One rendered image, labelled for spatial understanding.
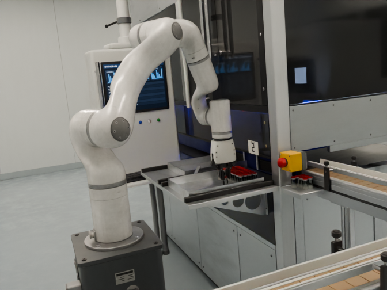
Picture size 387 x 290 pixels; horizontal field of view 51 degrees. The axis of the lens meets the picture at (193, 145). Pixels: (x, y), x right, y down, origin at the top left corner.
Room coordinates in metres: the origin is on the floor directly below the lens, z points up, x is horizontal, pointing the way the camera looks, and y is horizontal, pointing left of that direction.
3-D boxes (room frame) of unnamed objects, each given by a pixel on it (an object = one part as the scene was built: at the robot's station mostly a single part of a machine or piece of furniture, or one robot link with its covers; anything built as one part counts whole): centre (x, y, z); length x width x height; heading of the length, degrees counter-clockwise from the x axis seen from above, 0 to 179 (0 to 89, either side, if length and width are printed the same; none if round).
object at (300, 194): (1.56, -0.43, 0.87); 0.14 x 0.13 x 0.02; 112
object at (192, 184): (1.70, -0.08, 0.90); 0.34 x 0.26 x 0.04; 111
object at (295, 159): (1.56, -0.38, 1.00); 0.08 x 0.07 x 0.07; 112
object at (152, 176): (1.88, -0.05, 0.87); 0.70 x 0.48 x 0.02; 22
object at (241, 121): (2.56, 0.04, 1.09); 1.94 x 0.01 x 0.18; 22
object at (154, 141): (2.51, 0.35, 1.19); 0.50 x 0.19 x 0.78; 117
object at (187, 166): (2.06, -0.06, 0.90); 0.34 x 0.26 x 0.04; 112
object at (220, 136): (1.66, -0.12, 1.11); 0.09 x 0.08 x 0.03; 111
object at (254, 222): (2.58, 0.05, 0.73); 1.98 x 0.01 x 0.25; 22
